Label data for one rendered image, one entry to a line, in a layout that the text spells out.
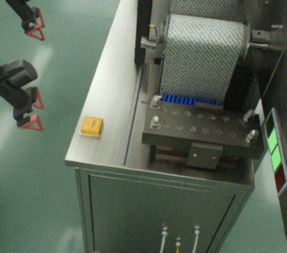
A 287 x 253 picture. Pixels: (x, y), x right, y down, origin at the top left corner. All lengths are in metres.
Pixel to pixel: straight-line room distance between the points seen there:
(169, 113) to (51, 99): 1.66
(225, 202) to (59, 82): 1.91
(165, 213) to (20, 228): 0.98
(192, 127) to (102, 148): 0.33
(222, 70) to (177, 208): 0.56
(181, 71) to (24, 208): 1.37
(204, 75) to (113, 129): 0.39
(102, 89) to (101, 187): 0.41
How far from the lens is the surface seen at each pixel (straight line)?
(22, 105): 1.08
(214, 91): 1.25
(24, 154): 2.42
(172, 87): 1.24
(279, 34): 1.11
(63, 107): 2.67
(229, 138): 1.17
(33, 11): 1.50
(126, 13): 1.96
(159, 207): 1.40
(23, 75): 1.01
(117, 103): 1.39
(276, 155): 0.96
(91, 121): 1.30
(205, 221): 1.47
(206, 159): 1.18
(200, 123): 1.18
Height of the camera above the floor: 1.88
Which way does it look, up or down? 45 degrees down
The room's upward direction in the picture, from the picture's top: 6 degrees clockwise
